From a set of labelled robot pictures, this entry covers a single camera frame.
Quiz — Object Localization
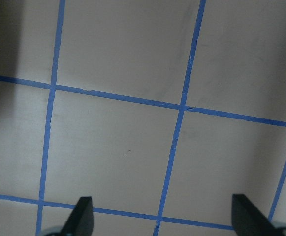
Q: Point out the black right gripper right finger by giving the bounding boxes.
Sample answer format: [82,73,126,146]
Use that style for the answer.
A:
[231,194,281,236]

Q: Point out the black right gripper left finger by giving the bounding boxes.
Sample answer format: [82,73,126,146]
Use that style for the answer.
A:
[59,196,94,236]

